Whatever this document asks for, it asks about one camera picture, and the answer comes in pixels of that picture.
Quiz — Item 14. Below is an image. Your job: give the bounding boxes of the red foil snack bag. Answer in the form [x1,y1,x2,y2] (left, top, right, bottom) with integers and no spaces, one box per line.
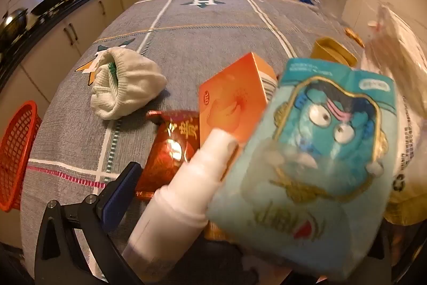
[135,110,201,199]

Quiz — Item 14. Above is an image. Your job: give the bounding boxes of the white knit sock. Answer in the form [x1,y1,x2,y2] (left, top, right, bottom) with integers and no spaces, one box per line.
[90,46,168,120]

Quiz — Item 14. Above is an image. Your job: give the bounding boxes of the red plastic mesh basket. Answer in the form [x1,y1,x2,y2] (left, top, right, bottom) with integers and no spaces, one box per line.
[0,100,43,213]

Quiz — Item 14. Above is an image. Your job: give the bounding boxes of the black kitchen countertop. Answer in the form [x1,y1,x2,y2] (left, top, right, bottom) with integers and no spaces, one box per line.
[0,0,281,79]

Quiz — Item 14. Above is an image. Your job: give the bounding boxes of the grey star printed tablecloth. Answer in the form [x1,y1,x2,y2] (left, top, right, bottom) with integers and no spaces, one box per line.
[19,0,369,280]

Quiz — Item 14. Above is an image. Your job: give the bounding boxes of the translucent white plastic bag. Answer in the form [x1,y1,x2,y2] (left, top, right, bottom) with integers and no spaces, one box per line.
[382,95,427,226]

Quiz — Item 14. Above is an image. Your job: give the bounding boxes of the lidded steel wok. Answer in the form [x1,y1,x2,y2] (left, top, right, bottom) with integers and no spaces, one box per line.
[0,7,29,42]

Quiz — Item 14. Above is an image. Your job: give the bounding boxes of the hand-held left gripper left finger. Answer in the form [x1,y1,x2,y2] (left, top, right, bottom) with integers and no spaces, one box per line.
[34,162,144,285]

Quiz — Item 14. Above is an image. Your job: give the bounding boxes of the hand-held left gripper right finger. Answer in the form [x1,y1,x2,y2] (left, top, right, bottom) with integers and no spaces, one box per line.
[382,221,406,279]

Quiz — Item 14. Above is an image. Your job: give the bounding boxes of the beige kitchen base cabinets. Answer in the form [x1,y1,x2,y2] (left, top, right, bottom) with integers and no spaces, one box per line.
[0,0,281,145]

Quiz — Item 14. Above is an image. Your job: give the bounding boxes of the orange cardboard box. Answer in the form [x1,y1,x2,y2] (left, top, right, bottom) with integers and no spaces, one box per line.
[199,52,278,154]

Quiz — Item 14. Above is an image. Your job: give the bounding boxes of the blue cartoon tissue packet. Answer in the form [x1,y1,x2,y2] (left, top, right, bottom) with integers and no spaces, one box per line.
[206,57,398,279]

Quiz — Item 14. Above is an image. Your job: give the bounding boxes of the white plastic bottle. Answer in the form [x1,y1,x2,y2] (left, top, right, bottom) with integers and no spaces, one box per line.
[123,127,241,274]

